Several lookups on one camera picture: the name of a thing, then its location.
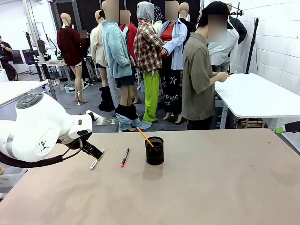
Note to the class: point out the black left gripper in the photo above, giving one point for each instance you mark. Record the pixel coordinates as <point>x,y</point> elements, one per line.
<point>86,143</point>

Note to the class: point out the black pen with white end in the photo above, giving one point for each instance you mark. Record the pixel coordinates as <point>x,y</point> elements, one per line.
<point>232,73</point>

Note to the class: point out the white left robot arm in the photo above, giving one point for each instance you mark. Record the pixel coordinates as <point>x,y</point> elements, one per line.
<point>35,126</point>

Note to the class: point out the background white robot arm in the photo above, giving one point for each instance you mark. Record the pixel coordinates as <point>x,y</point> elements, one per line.
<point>52,44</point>

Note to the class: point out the black mesh pen holder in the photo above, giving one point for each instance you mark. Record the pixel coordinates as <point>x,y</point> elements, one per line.
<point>154,153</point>

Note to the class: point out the person's right hand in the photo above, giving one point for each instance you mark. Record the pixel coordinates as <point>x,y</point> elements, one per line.
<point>222,77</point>

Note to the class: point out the wooden crate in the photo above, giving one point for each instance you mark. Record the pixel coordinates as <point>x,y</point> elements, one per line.
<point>252,123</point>

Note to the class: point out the orange pencil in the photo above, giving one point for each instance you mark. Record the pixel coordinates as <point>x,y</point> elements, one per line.
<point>143,136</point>

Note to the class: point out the large white table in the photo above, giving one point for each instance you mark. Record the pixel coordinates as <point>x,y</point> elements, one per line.
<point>257,93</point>

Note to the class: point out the grey plastic crate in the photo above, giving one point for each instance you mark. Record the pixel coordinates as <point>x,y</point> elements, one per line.
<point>69,88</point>

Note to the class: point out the dark plastic stool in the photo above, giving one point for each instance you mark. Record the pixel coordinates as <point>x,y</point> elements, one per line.
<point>219,112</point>

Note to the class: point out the black tripod stand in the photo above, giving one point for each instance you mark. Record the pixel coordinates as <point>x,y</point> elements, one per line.
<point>252,47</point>

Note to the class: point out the mannequin in white shirt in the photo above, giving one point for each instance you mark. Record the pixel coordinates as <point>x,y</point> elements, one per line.
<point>222,54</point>

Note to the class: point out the mannequin in light blue fleece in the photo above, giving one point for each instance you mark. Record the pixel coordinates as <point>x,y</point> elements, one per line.
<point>116,51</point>

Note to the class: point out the person in olive shirt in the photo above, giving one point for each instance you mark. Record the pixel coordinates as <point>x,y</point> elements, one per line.
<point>197,77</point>

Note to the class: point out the mannequin in cream jacket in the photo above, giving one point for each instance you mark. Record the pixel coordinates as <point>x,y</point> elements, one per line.
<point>97,44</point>

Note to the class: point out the mannequin in maroon sweater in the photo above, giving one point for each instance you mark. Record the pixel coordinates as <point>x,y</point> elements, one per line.
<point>70,44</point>

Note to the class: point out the mannequin in black jacket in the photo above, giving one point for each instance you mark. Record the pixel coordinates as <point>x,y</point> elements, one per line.
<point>239,29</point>

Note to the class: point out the mannequin in plaid hooded shirt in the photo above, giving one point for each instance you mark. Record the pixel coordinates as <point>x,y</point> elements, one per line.
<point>147,49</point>

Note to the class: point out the mannequin in red jacket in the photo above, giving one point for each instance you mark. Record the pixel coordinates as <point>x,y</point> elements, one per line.
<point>131,35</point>

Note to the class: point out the mannequin in blue shirt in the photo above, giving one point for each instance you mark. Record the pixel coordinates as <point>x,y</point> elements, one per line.
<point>174,47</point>

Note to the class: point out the black boom stand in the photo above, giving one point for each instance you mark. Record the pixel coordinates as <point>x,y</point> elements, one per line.
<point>238,9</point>

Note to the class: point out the person in black shirt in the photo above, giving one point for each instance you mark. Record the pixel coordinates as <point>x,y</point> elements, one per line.
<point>5,48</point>

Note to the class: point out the mannequin in dark jacket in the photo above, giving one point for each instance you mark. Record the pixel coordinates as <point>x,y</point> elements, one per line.
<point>187,24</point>

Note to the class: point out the mannequin with black bandana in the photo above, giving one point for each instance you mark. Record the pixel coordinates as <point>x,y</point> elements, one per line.
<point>158,15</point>

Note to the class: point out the metal mannequin base plate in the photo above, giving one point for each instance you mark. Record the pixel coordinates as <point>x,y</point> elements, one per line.
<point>106,122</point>

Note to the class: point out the white table with grey frame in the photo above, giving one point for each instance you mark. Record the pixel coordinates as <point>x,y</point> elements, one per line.
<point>16,90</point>

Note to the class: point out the grey metal frame post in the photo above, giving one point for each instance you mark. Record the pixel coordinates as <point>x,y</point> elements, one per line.
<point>37,37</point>

